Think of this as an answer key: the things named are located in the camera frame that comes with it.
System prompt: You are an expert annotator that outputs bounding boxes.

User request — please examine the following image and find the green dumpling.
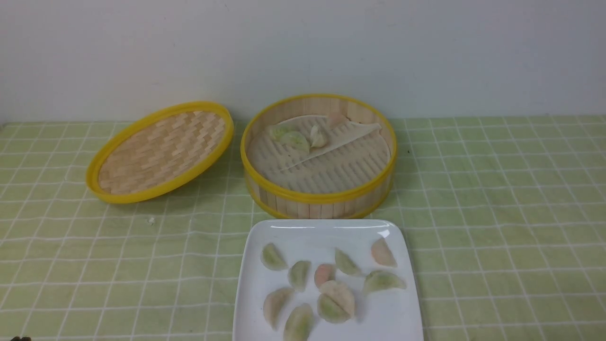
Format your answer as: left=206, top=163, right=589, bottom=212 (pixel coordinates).
left=278, top=130, right=311, bottom=154
left=317, top=294, right=351, bottom=324
left=267, top=125, right=296, bottom=142

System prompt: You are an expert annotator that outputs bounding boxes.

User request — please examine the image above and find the green dumpling plate top left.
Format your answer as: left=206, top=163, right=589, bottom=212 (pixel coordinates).
left=260, top=242, right=288, bottom=271

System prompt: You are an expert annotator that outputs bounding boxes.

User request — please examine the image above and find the green dumpling plate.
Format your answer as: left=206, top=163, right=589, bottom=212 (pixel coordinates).
left=362, top=270, right=407, bottom=295
left=335, top=248, right=362, bottom=277
left=260, top=242, right=288, bottom=271
left=282, top=304, right=315, bottom=341
left=288, top=260, right=311, bottom=293

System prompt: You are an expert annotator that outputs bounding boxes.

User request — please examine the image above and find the green dumpling plate top centre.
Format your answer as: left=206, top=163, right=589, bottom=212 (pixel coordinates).
left=335, top=248, right=362, bottom=277

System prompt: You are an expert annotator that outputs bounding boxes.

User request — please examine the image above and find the pink dumpling plate centre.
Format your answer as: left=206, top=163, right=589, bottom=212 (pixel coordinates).
left=314, top=263, right=336, bottom=289

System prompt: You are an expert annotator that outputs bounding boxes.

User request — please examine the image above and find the pink dumpling plate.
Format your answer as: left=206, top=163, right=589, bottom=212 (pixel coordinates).
left=314, top=263, right=336, bottom=289
left=371, top=237, right=398, bottom=268

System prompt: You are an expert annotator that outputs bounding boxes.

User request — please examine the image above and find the green dumpling plate middle left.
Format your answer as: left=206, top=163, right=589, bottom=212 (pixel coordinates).
left=288, top=260, right=311, bottom=293

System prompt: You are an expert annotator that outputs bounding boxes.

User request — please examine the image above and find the white square plate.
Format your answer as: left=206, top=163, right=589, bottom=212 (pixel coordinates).
left=232, top=219, right=424, bottom=341

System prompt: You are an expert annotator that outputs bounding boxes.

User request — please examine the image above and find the pink dumpling plate top right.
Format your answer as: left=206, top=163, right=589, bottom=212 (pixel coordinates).
left=371, top=237, right=398, bottom=268

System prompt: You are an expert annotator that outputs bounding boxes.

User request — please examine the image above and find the white dumpling plate centre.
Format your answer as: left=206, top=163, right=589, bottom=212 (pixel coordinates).
left=320, top=280, right=356, bottom=318

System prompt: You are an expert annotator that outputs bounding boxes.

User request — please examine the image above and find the white dumpling plate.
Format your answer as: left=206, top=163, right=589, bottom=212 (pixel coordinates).
left=263, top=287, right=296, bottom=331
left=320, top=280, right=356, bottom=318

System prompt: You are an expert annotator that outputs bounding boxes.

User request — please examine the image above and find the green dumpling plate right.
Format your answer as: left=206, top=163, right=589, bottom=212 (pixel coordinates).
left=362, top=270, right=407, bottom=295

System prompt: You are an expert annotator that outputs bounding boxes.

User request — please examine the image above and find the white dumpling plate lower left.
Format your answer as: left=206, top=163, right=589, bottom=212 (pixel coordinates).
left=263, top=287, right=296, bottom=331

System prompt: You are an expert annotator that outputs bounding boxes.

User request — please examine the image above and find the green dumpling plate bottom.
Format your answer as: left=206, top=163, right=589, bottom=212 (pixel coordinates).
left=282, top=304, right=315, bottom=341

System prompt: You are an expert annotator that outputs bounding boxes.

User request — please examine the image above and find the bamboo steamer basket yellow rim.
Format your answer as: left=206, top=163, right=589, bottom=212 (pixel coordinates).
left=240, top=94, right=397, bottom=219

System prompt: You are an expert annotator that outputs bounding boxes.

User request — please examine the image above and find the green dumpling in steamer back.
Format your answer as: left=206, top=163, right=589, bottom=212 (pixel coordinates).
left=267, top=125, right=296, bottom=142

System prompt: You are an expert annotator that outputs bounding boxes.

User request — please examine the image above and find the white steamer liner cloth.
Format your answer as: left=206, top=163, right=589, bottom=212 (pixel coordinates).
left=246, top=115, right=392, bottom=194

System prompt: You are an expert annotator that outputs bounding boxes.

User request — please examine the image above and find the green dumpling under white one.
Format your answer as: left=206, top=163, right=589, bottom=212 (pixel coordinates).
left=317, top=294, right=351, bottom=324

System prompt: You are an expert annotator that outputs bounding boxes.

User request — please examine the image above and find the bamboo steamer lid yellow rim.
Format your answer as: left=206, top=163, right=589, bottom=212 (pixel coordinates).
left=85, top=101, right=234, bottom=204

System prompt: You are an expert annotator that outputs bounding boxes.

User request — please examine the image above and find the green checkered tablecloth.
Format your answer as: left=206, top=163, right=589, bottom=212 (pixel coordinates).
left=0, top=116, right=606, bottom=341

